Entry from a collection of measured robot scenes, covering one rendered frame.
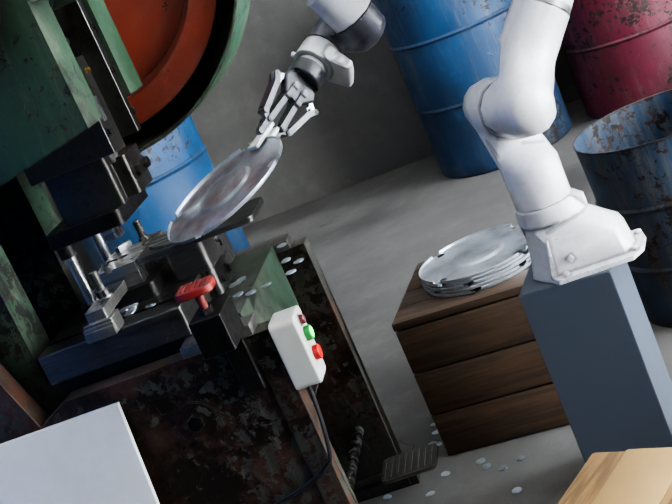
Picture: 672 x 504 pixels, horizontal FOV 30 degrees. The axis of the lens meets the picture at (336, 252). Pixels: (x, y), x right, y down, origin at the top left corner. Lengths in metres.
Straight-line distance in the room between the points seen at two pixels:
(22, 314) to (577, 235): 1.06
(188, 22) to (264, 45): 3.04
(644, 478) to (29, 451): 1.14
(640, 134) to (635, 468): 1.54
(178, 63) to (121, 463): 0.89
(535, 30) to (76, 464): 1.16
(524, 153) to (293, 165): 3.56
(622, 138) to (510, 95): 1.10
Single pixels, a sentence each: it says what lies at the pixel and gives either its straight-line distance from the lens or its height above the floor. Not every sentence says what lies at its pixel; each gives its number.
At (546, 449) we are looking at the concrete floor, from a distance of 2.81.
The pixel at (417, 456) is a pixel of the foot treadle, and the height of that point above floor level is 0.16.
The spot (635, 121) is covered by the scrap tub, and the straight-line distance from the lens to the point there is 3.34.
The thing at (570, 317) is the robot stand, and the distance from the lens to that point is 2.40.
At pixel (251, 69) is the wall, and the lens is 5.79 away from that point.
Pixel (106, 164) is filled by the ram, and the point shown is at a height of 0.97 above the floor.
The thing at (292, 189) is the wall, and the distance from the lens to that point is 5.89.
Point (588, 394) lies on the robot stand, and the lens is 2.47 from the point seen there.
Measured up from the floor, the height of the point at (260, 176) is 0.84.
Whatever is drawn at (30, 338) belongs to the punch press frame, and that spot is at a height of 0.73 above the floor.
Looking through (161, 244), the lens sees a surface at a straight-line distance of 2.46.
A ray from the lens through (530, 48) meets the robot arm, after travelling 2.32.
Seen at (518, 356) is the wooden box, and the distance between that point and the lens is 2.81.
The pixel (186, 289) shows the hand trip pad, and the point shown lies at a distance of 2.15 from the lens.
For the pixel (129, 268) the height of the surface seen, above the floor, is 0.77.
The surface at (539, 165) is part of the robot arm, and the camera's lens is 2.35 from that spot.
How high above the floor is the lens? 1.27
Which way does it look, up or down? 15 degrees down
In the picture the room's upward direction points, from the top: 24 degrees counter-clockwise
